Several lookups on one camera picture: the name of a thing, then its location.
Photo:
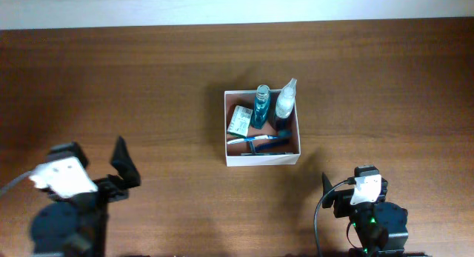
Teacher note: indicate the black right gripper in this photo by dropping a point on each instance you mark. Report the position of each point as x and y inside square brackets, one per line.
[341, 204]

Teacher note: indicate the green white soap box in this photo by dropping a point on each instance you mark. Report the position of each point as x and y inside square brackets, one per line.
[240, 122]

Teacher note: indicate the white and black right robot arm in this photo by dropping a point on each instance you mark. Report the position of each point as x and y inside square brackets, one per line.
[381, 226]

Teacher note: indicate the teal mouthwash bottle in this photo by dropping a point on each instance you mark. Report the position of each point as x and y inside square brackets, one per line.
[261, 106]

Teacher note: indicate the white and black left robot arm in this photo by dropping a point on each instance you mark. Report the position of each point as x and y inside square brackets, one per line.
[75, 223]

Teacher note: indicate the teal toothpaste tube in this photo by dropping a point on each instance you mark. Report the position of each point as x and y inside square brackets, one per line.
[267, 154]

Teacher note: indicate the white cardboard box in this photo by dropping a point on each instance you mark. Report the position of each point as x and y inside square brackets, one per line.
[245, 98]

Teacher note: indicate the blue disposable razor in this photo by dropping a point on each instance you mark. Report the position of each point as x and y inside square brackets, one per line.
[269, 145]

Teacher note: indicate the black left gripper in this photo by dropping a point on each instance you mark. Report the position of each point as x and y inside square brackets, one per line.
[107, 187]

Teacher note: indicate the blue white toothbrush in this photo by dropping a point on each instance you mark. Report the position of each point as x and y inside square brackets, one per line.
[280, 135]

